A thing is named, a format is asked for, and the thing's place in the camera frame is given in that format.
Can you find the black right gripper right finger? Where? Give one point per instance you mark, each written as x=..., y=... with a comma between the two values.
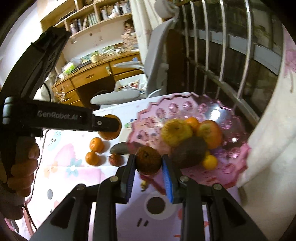
x=227, y=220

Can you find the dark green avocado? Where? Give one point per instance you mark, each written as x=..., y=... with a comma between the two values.
x=190, y=152

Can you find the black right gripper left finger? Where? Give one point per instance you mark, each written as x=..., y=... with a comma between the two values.
x=70, y=219

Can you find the yellow pear in bowl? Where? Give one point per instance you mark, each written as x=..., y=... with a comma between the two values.
x=175, y=131

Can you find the wooden desk with drawers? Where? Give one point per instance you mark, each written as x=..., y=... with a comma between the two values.
x=95, y=78

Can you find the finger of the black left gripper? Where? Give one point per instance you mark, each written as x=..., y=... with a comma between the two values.
x=106, y=123

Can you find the grey office chair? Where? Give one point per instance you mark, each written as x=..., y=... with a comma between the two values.
x=153, y=79

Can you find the brown red passion fruit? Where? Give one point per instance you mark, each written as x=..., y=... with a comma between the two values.
x=148, y=160

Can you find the small orange tangerine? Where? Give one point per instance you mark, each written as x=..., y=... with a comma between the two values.
x=193, y=123

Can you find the overripe black banana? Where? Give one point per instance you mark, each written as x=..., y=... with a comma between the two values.
x=125, y=148

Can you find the metal window railing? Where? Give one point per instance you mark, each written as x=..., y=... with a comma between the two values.
x=227, y=50

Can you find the wooden wall shelf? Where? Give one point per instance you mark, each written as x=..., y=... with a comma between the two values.
x=93, y=25

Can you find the white floral curtain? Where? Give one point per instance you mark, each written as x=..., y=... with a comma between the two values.
x=269, y=181

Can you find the dark red passion fruit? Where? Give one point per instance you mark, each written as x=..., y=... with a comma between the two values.
x=116, y=160

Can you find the purple glass fruit bowl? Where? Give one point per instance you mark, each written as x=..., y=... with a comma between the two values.
x=233, y=152

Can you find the person left hand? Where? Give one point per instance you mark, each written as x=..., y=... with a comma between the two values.
x=15, y=188

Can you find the cartoon printed tablecloth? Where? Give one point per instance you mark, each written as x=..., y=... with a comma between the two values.
x=149, y=215

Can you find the white storage box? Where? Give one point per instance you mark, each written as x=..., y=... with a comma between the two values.
x=136, y=82

